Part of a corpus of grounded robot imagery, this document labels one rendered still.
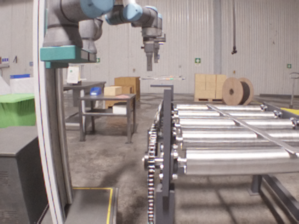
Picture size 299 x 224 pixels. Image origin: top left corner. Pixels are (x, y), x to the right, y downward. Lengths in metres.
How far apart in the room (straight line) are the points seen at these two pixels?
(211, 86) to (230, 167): 7.98
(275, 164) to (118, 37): 11.22
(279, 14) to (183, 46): 5.45
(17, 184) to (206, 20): 11.30
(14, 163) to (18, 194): 0.18
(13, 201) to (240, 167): 1.14
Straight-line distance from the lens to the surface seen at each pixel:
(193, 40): 11.62
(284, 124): 1.66
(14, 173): 1.28
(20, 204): 1.36
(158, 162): 0.94
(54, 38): 1.02
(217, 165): 0.92
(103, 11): 0.93
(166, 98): 0.80
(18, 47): 14.36
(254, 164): 0.96
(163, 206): 1.00
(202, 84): 8.81
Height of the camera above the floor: 1.23
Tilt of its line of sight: 11 degrees down
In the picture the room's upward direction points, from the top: straight up
